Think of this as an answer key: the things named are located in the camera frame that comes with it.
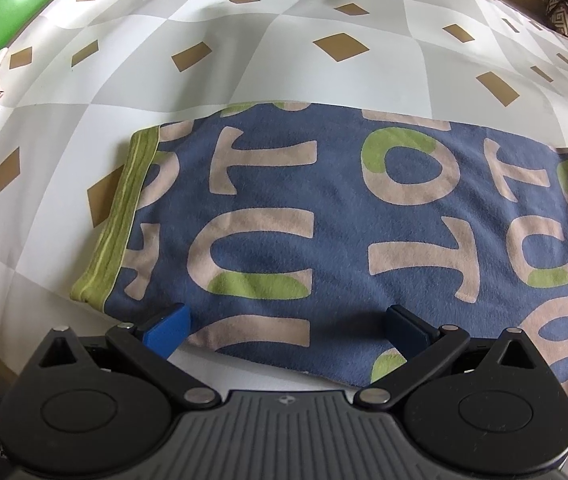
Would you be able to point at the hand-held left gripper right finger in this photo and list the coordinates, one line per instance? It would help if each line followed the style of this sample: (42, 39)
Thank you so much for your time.
(404, 332)

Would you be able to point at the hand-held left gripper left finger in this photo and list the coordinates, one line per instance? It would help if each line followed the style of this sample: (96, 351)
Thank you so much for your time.
(169, 332)

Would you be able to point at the blue letter-print pants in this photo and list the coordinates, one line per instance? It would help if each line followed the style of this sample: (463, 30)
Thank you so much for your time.
(314, 200)

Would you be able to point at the grey white checkered mat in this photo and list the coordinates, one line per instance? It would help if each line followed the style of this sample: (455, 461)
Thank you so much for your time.
(264, 60)

